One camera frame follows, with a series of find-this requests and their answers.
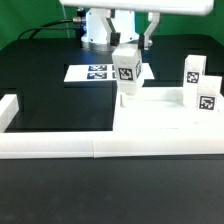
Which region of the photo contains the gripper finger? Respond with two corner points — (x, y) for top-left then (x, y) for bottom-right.
(138, 12), (160, 50)
(104, 18), (121, 46)

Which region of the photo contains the white square table top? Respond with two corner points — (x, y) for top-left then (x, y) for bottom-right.
(113, 87), (224, 132)

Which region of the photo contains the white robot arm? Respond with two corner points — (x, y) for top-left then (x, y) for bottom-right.
(59, 0), (214, 51)

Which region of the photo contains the white sheet with AprilTags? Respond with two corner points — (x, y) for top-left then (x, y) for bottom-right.
(64, 63), (154, 83)

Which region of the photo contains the white U-shaped obstacle fence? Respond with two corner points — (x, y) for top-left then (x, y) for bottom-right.
(0, 94), (224, 159)

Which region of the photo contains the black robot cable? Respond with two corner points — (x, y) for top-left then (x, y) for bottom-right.
(17, 6), (88, 41)

